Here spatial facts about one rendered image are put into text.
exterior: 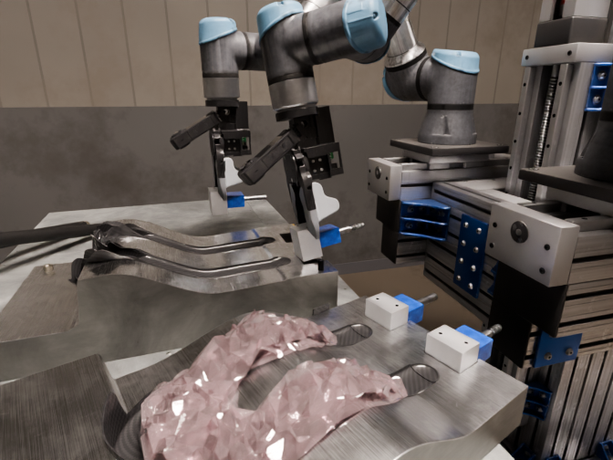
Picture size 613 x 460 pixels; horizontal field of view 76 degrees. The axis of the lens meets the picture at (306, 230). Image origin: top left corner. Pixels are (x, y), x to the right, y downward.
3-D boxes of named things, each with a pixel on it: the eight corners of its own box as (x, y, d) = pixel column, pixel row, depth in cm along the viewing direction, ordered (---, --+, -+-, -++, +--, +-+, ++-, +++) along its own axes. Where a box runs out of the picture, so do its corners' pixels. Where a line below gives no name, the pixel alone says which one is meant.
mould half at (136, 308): (292, 261, 91) (292, 203, 86) (337, 318, 67) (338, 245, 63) (41, 295, 75) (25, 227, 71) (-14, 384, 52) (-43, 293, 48)
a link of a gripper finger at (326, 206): (348, 231, 65) (335, 176, 65) (315, 240, 63) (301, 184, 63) (342, 232, 68) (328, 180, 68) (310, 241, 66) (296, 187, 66)
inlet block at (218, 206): (264, 205, 97) (263, 183, 96) (268, 211, 93) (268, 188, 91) (209, 209, 93) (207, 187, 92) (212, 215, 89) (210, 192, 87)
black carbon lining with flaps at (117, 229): (272, 245, 81) (271, 200, 78) (296, 277, 67) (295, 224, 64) (83, 267, 71) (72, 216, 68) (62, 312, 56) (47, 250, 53)
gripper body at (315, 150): (345, 177, 65) (333, 102, 62) (296, 188, 63) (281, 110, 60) (328, 175, 72) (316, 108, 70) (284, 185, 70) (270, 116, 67)
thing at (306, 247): (359, 235, 75) (355, 208, 74) (371, 241, 70) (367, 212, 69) (295, 255, 72) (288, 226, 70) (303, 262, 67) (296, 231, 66)
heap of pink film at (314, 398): (321, 326, 55) (322, 275, 52) (426, 402, 41) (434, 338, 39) (121, 409, 40) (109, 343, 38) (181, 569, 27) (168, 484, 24)
